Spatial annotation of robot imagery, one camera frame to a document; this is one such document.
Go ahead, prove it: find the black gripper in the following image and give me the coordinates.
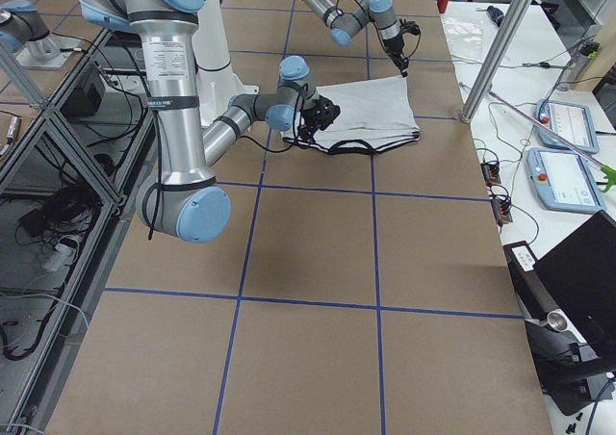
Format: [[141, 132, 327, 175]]
[[382, 19, 421, 78], [298, 95, 341, 141]]

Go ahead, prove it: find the aluminium frame post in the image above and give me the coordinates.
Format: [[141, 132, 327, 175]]
[[461, 0, 532, 123]]

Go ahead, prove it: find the near teach pendant tablet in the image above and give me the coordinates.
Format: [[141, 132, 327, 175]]
[[526, 147, 606, 215]]

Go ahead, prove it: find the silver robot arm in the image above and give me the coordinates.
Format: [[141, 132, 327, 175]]
[[80, 0, 341, 243], [300, 0, 421, 78]]

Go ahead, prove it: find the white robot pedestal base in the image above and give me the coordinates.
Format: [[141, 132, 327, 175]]
[[192, 0, 259, 127]]

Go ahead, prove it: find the grey cartoon print t-shirt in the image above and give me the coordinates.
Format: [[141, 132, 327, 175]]
[[309, 75, 421, 155]]

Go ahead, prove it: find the black laptop computer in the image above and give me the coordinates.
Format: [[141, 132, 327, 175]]
[[534, 211, 615, 356]]

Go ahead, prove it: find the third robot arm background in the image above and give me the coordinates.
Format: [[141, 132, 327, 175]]
[[1, 0, 50, 54]]

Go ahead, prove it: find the teach pendant tablet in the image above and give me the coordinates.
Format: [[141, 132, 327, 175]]
[[526, 147, 606, 215], [536, 99, 600, 154]]

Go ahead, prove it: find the far teach pendant tablet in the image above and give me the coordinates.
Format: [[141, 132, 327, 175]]
[[536, 99, 600, 154]]

